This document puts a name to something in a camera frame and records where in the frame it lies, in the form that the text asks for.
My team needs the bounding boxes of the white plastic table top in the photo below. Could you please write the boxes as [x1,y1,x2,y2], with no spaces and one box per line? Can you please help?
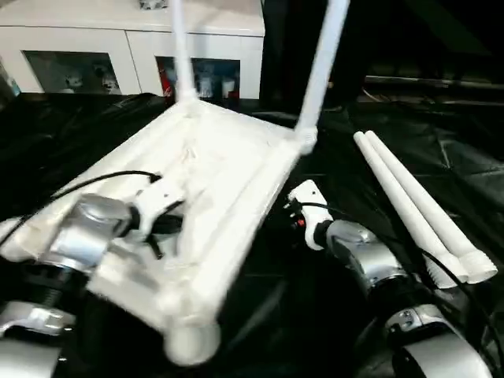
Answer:
[0,97,319,366]

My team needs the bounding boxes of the white plastic table leg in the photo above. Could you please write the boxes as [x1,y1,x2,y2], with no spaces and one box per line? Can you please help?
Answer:
[170,0,201,104]
[353,132,469,291]
[292,0,352,138]
[364,131,500,284]

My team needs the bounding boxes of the black plastic mat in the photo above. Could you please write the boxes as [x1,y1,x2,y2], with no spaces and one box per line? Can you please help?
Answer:
[0,90,504,378]

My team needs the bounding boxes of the red bottle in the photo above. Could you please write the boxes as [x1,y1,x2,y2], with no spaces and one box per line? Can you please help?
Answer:
[158,69,175,96]

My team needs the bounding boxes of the white cabinet with glass doors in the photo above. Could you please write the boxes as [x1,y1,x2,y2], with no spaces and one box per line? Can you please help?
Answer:
[0,4,265,96]

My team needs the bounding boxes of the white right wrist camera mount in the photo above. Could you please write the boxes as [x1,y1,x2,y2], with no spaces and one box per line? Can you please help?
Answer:
[287,179,335,252]

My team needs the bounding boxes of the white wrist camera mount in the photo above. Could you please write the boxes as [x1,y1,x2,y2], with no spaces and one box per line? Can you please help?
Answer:
[287,179,335,252]
[128,182,189,244]

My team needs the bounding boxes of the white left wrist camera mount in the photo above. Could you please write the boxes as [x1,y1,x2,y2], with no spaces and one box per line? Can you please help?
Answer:
[128,182,189,244]

